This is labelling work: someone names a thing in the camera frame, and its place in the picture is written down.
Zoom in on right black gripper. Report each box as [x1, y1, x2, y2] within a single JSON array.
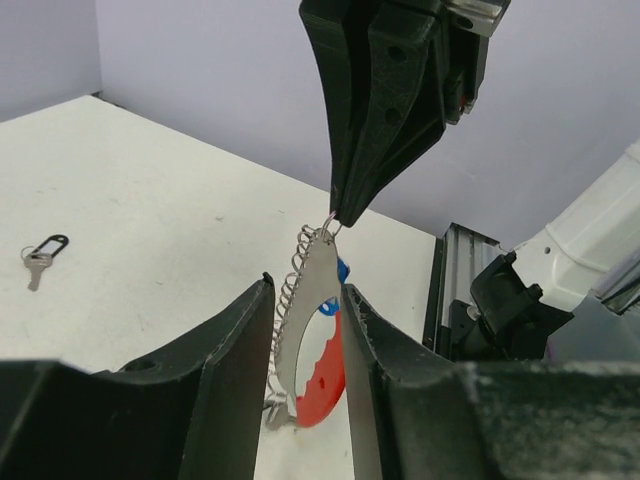
[[299, 0, 510, 227]]

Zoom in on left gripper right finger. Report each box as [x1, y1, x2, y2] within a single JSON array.
[[341, 285, 639, 479]]

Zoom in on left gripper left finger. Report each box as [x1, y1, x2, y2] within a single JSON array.
[[1, 275, 275, 479]]

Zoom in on key with blue tag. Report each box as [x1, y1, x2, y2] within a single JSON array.
[[318, 257, 351, 317]]

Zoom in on red keyring with keys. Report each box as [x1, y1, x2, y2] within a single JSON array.
[[264, 217, 345, 431]]

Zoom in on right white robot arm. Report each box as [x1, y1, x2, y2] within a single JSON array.
[[299, 1, 639, 360]]

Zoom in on key with black tag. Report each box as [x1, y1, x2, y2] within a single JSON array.
[[21, 234, 70, 292]]

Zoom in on aluminium frame rail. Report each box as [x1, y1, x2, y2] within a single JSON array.
[[422, 223, 501, 360]]

